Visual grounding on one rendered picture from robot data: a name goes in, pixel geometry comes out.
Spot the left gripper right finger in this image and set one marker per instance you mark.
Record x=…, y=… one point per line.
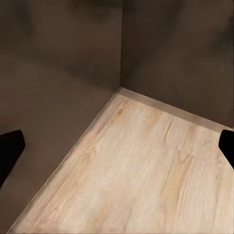
x=226, y=145

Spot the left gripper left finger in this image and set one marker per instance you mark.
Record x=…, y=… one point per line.
x=12, y=145

